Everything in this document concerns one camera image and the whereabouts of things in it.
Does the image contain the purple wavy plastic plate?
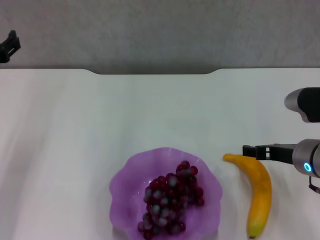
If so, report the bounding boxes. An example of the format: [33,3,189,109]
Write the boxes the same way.
[108,147,223,240]

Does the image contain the red grape bunch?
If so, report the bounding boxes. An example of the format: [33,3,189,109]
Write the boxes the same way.
[136,160,205,240]

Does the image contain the thin right arm cable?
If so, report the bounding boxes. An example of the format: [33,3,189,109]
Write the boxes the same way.
[308,176,320,195]

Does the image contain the yellow banana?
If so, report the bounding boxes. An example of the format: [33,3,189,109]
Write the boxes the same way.
[222,153,273,240]

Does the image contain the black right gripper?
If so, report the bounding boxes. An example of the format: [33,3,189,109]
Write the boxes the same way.
[242,143,298,165]

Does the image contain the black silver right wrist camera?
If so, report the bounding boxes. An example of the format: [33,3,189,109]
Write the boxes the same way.
[284,87,320,123]

